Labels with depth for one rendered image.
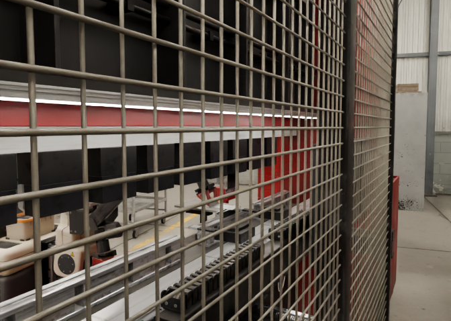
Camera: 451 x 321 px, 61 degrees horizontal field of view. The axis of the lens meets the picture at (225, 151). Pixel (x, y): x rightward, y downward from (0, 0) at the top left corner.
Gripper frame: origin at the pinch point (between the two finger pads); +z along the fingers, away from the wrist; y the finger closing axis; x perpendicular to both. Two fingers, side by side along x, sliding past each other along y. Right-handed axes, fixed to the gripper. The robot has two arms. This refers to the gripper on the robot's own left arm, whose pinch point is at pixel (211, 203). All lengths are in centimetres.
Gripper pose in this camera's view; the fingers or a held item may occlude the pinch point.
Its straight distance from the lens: 194.8
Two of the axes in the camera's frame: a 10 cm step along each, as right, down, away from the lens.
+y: 4.9, -0.7, 8.7
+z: 4.0, 9.0, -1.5
